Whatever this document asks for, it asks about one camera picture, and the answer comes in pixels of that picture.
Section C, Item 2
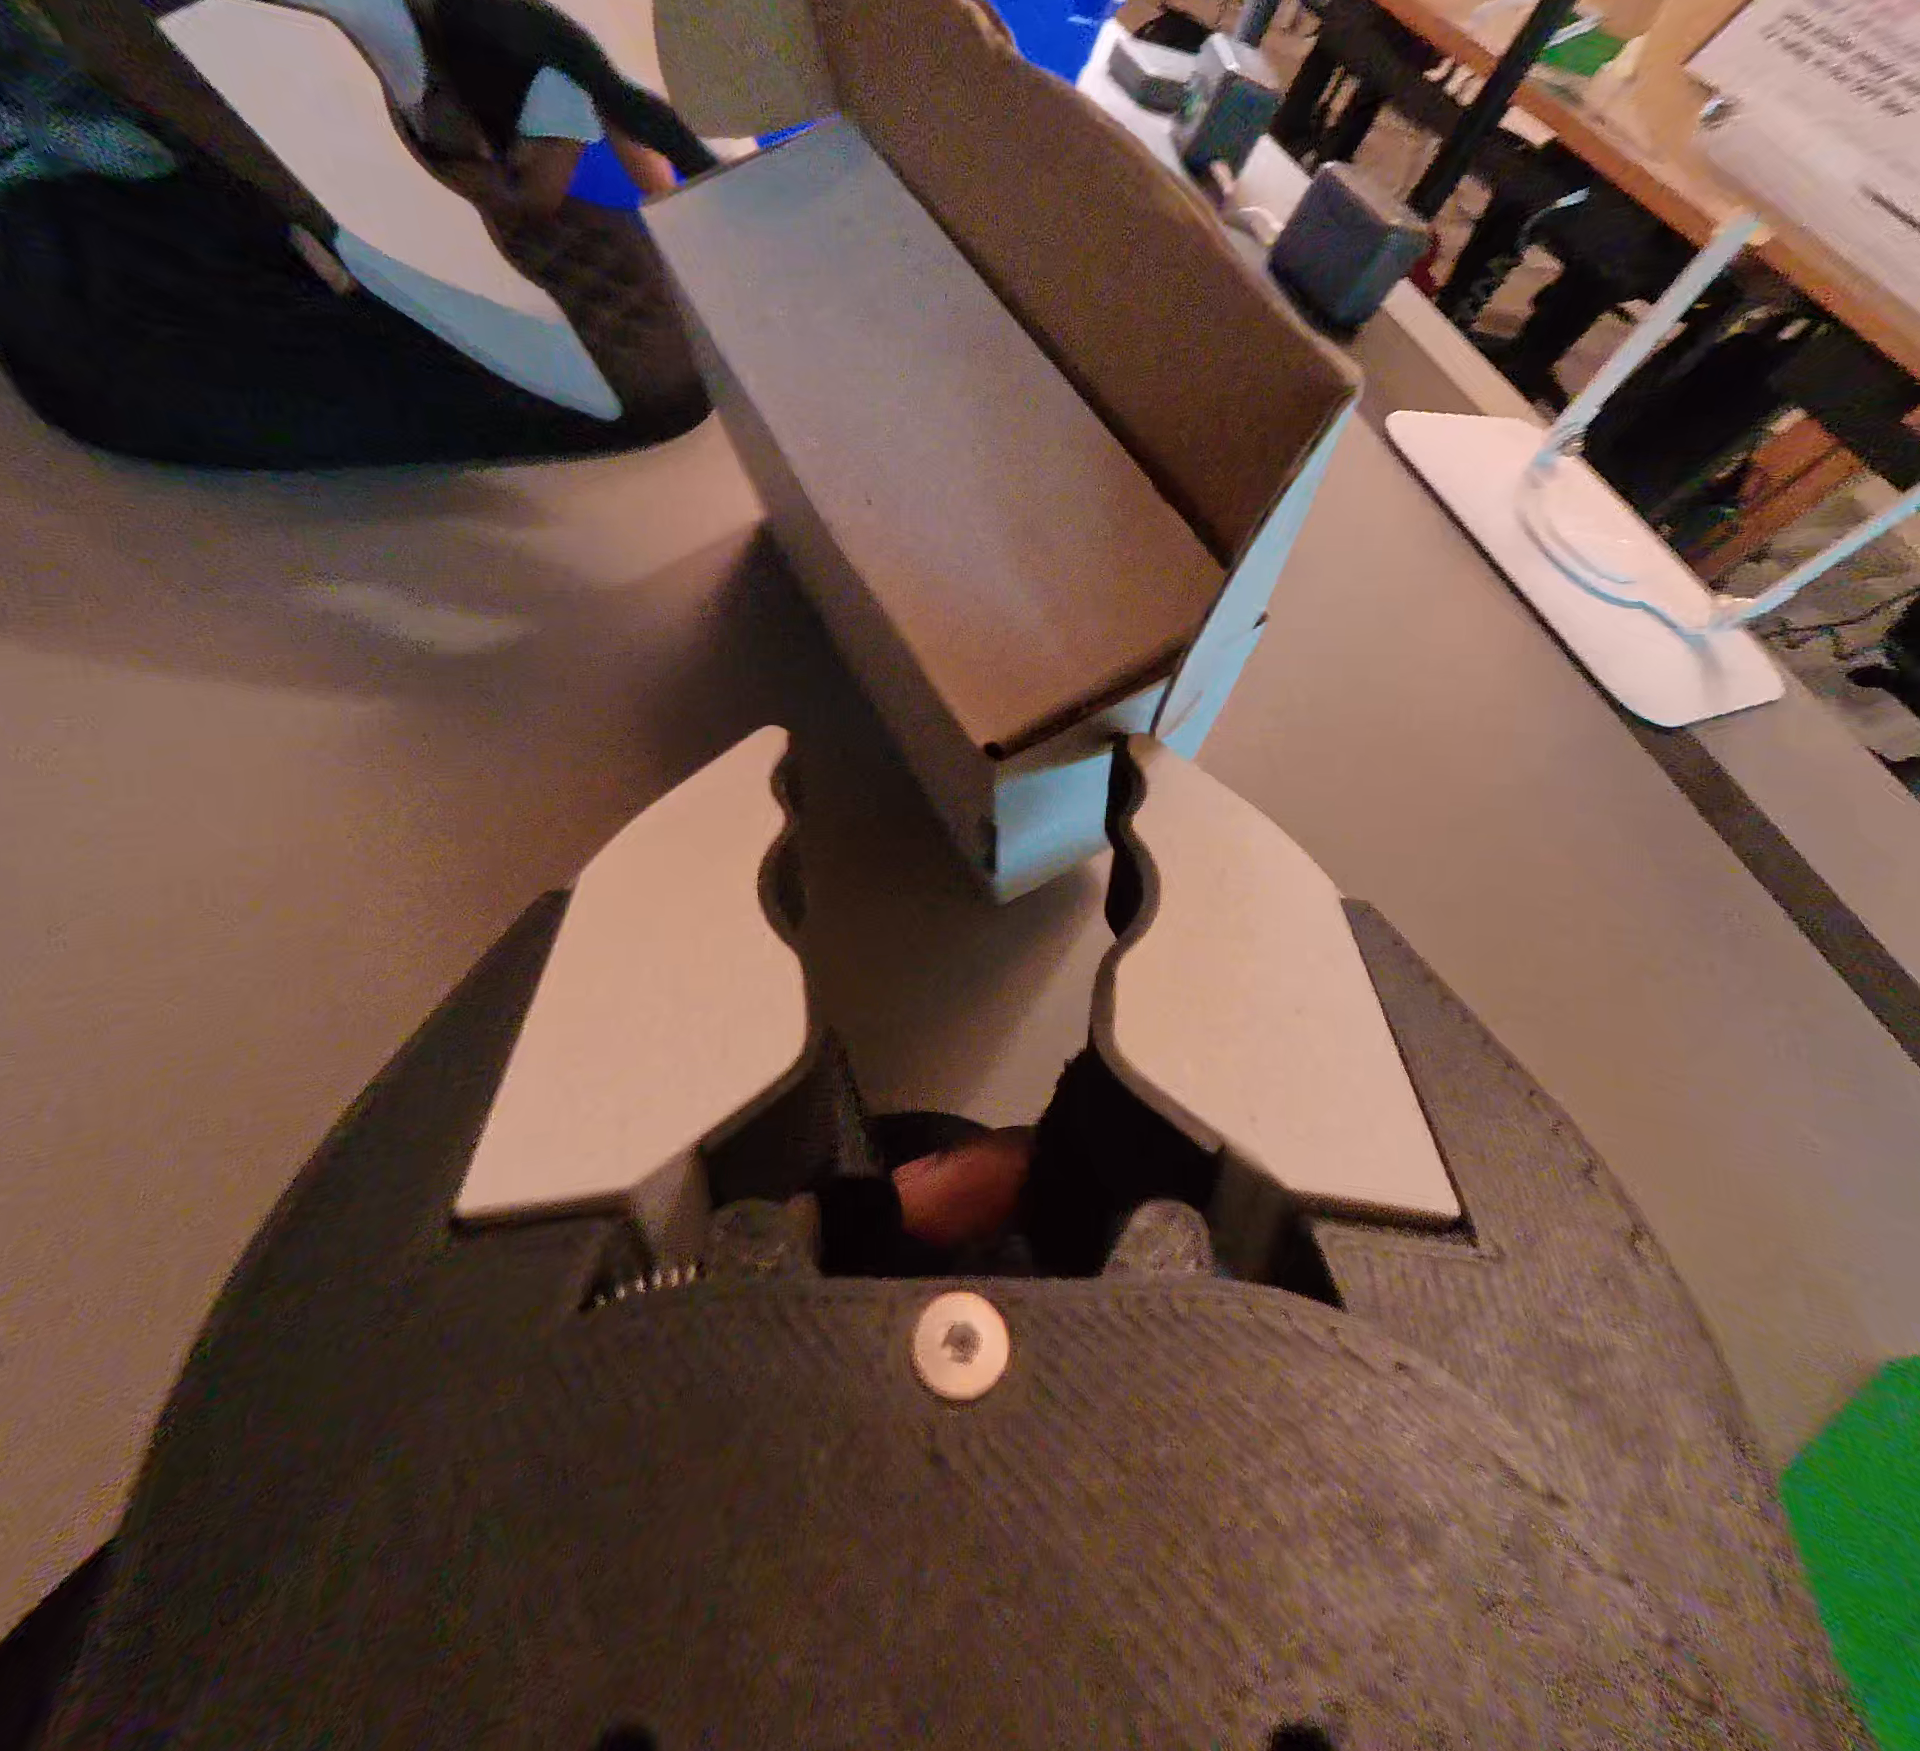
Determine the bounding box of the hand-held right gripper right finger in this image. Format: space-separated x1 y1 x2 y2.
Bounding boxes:
1089 734 1467 1258

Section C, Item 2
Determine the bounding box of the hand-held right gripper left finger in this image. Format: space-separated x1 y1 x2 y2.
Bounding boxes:
455 727 822 1258

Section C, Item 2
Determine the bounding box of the white cardboard mailer box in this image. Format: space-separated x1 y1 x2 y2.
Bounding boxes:
645 0 1363 904

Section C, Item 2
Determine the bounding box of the green plastic bin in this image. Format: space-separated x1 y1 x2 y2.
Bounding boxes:
1778 1358 1920 1751

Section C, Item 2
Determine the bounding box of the person's right hand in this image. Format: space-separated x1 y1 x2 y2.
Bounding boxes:
891 1126 1042 1246

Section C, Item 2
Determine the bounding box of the dark grey box device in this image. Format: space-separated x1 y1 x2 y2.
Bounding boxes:
1173 30 1287 179
1104 40 1205 118
1269 161 1435 334

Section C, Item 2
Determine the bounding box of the long wooden table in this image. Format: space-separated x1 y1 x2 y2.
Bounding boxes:
1155 0 1920 583

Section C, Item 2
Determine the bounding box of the printed instruction sheet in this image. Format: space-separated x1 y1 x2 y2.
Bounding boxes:
1683 0 1920 267

